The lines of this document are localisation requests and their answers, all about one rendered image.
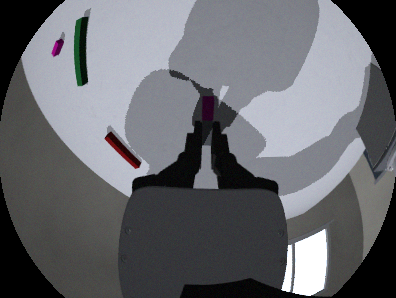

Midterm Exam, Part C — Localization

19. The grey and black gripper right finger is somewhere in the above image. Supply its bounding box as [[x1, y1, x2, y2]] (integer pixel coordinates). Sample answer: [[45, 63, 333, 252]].
[[211, 121, 279, 194]]

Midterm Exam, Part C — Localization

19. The green rod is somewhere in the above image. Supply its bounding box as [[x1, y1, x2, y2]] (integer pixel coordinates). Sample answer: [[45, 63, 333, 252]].
[[74, 17, 89, 86]]

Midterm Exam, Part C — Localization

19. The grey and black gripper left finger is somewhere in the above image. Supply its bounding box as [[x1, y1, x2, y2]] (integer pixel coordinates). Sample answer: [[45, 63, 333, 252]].
[[132, 121, 202, 193]]

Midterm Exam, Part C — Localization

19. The magenta rod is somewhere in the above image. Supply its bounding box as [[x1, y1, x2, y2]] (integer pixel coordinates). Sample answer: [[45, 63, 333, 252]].
[[202, 96, 214, 121], [51, 39, 64, 57]]

